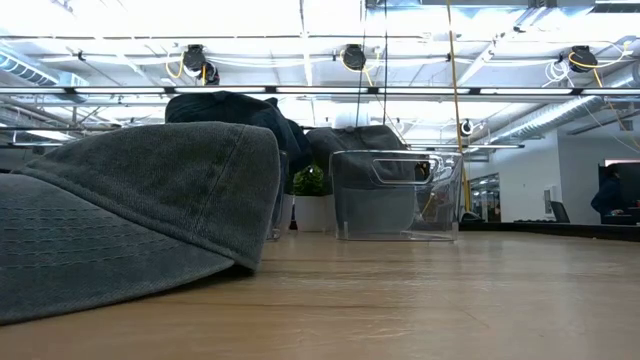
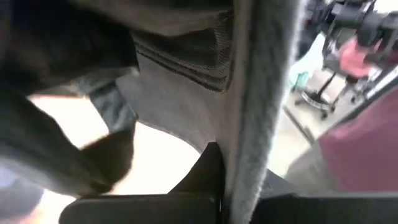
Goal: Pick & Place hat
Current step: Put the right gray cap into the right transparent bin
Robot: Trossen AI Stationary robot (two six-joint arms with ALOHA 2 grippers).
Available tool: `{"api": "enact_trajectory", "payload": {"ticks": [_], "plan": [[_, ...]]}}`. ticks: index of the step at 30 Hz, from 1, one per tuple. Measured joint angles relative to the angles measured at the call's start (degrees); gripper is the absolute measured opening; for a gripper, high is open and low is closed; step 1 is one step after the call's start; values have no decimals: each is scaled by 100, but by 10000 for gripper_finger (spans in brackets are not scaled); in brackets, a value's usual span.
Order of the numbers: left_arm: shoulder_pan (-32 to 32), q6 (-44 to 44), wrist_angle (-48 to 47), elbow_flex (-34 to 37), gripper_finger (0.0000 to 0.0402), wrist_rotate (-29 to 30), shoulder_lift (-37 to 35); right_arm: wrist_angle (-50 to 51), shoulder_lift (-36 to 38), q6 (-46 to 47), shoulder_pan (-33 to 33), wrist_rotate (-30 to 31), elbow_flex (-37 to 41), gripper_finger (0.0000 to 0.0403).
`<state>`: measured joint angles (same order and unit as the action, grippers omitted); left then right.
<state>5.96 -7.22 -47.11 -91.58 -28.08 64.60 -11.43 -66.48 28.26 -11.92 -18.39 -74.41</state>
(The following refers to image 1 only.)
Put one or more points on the dark blue denim cap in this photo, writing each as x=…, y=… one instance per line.
x=302, y=145
x=225, y=107

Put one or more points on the small green potted plant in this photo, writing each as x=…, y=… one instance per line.
x=312, y=212

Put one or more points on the clear plastic bin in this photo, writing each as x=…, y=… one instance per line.
x=445, y=200
x=285, y=200

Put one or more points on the small black ceiling reel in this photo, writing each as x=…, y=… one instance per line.
x=466, y=127

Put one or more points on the black office chair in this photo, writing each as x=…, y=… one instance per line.
x=560, y=212

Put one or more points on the person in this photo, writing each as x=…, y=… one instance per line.
x=607, y=197

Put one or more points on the black aluminium table frame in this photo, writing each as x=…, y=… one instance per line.
x=550, y=231

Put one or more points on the silver ventilation duct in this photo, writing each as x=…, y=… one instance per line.
x=550, y=117

